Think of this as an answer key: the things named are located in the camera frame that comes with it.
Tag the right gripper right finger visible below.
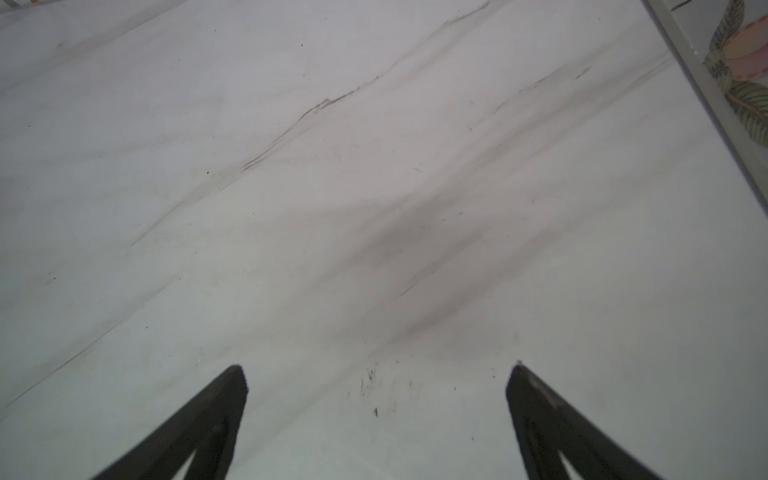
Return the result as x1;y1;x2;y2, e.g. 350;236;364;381
505;363;659;480

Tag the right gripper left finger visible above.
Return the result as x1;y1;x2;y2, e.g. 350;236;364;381
95;365;248;479

